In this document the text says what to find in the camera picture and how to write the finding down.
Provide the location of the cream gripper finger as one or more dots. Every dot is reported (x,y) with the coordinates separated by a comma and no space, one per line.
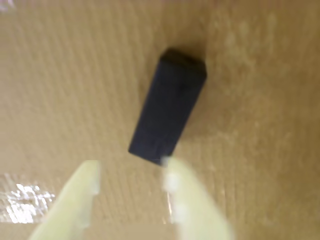
(197,212)
(72,205)

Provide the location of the black rectangular block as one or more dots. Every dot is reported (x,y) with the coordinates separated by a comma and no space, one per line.
(170,105)

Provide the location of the clear packing tape strip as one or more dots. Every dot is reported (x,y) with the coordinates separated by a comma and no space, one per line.
(25,200)

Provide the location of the brown cardboard sheet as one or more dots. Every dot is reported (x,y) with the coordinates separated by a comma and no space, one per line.
(62,87)

